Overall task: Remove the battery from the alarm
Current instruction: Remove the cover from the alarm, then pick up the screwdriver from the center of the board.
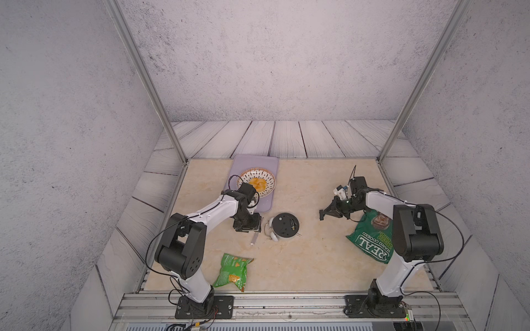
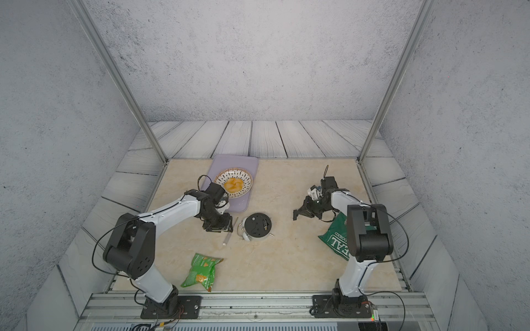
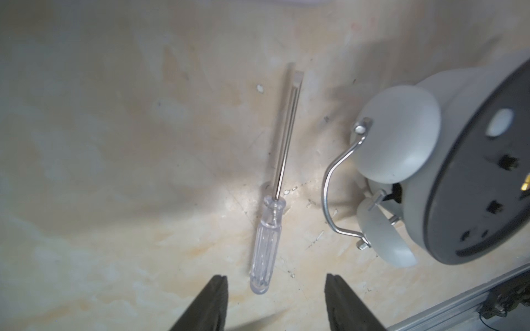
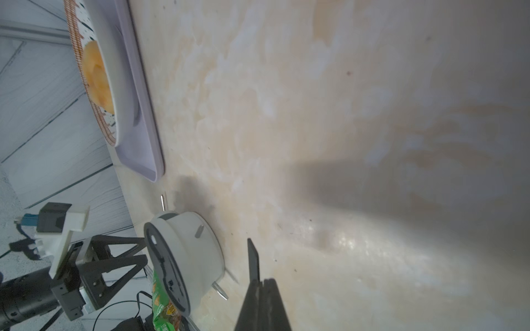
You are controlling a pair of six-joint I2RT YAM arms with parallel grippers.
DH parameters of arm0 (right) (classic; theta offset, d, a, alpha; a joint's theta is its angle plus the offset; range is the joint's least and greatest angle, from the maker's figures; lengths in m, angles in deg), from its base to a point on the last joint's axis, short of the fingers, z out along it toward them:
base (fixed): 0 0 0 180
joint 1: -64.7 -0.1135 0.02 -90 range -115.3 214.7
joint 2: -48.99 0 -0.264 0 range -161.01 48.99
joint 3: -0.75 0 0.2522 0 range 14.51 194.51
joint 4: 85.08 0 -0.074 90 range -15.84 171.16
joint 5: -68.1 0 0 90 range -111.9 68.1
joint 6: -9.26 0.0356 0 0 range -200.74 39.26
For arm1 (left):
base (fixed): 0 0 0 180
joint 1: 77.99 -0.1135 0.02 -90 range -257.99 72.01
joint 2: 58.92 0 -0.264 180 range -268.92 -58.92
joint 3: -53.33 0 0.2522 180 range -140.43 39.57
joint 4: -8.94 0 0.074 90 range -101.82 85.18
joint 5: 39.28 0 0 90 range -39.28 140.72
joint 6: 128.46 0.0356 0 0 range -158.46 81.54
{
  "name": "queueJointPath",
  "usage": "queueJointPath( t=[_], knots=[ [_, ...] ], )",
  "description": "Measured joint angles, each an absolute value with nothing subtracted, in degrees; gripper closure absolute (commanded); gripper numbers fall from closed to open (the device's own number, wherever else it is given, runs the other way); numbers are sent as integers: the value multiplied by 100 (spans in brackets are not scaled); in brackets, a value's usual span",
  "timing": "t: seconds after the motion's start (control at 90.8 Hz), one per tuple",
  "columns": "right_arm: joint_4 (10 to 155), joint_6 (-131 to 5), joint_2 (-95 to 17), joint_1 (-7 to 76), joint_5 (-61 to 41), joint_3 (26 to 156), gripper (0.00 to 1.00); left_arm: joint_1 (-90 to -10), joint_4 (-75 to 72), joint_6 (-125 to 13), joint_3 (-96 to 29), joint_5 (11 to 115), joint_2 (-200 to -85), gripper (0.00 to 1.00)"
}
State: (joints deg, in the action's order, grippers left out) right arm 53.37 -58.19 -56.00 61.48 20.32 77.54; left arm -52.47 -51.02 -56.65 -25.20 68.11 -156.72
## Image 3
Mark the clear handled screwdriver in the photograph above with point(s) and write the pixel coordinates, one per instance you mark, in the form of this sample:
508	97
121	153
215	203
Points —
267	239

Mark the white alarm clock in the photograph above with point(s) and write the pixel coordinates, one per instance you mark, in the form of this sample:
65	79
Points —
449	157

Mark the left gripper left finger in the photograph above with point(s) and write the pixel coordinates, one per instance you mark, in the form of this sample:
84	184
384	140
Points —
208	310

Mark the aluminium front rail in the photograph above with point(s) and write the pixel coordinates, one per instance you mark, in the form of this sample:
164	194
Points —
458	310

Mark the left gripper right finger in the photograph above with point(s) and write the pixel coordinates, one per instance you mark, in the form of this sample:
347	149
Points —
345	309

